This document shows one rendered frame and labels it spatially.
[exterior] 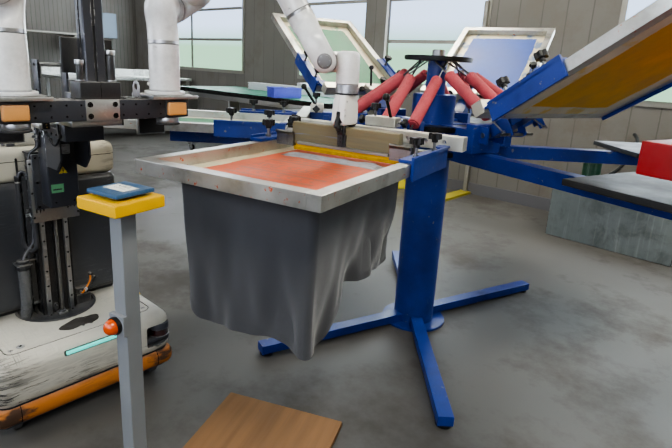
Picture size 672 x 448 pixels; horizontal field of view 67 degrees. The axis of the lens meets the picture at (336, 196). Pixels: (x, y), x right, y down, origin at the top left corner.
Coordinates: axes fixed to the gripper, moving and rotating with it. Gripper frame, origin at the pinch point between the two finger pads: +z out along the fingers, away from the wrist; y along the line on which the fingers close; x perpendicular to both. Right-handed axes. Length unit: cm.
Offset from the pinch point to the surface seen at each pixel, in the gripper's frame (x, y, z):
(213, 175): -1, 60, 2
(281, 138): -23.8, 3.0, 1.7
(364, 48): -78, -159, -36
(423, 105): 7, -52, -10
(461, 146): 33.1, -21.9, 0.7
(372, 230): 21.2, 18.5, 22.4
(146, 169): -25, 60, 4
